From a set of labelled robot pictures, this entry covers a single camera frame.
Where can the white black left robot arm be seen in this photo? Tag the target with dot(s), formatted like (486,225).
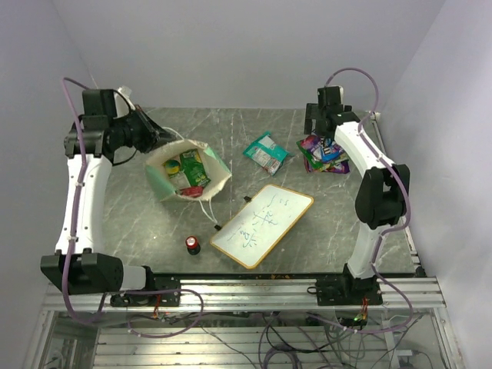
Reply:
(110,121)

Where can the small yellow-framed whiteboard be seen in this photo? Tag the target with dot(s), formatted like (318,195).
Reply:
(257,228)

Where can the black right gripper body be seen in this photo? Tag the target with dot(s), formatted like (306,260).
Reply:
(313,113)

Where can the blue M&M's candy bag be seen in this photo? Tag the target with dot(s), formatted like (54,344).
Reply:
(326,150)

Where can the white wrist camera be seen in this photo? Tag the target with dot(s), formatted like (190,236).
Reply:
(334,95)
(123,103)

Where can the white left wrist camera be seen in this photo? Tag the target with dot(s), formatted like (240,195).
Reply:
(123,103)

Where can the red snack packet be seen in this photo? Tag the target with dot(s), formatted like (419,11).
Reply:
(191,192)

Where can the purple Fox's berries candy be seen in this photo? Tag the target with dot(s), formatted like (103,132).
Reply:
(337,166)

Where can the teal snack packet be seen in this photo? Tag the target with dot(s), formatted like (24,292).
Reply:
(266,153)

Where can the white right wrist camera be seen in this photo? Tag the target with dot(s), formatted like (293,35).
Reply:
(334,95)

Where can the aluminium frame rail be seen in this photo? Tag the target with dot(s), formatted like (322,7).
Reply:
(290,295)

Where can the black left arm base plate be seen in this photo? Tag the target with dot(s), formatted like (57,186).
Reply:
(167,293)

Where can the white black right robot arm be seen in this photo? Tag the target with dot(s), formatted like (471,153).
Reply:
(381,201)

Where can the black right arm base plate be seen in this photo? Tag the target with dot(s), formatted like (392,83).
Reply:
(339,290)

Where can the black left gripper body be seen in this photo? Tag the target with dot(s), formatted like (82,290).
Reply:
(135,131)

